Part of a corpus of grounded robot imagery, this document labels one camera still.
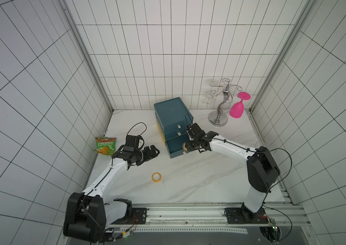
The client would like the teal three-drawer cabinet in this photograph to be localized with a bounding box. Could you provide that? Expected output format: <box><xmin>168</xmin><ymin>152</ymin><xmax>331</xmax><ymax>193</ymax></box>
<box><xmin>154</xmin><ymin>98</ymin><xmax>193</xmax><ymax>158</ymax></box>

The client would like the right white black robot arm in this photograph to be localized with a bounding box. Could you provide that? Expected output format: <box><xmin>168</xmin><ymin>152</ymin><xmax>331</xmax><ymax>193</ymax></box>
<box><xmin>183</xmin><ymin>123</ymin><xmax>280</xmax><ymax>223</ymax></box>

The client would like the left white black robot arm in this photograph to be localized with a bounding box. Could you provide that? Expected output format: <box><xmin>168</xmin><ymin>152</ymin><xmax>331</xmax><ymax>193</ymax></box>
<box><xmin>63</xmin><ymin>145</ymin><xmax>160</xmax><ymax>243</ymax></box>

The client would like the silver wine glass rack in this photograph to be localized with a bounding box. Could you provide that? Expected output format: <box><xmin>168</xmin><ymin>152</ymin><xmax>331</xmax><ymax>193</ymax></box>
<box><xmin>208</xmin><ymin>78</ymin><xmax>243</xmax><ymax>127</ymax></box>

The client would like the green snack bag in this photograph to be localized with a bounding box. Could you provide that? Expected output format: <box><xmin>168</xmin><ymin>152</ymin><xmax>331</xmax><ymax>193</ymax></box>
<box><xmin>95</xmin><ymin>137</ymin><xmax>116</xmax><ymax>156</ymax></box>

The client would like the hanging clear wine glass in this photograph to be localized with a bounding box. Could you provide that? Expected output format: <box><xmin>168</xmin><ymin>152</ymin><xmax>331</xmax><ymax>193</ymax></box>
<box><xmin>204</xmin><ymin>79</ymin><xmax>219</xmax><ymax>105</ymax></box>

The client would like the pink plastic wine glass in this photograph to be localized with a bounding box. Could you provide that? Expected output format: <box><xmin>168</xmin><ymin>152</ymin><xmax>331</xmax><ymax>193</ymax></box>
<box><xmin>229</xmin><ymin>91</ymin><xmax>251</xmax><ymax>118</ymax></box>

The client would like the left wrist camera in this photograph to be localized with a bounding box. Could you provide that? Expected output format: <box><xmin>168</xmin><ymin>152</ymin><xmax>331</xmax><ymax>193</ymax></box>
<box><xmin>137</xmin><ymin>135</ymin><xmax>144</xmax><ymax>149</ymax></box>

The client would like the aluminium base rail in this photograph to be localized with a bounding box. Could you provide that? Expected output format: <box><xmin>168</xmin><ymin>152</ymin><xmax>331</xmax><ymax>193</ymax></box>
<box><xmin>62</xmin><ymin>203</ymin><xmax>310</xmax><ymax>235</ymax></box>

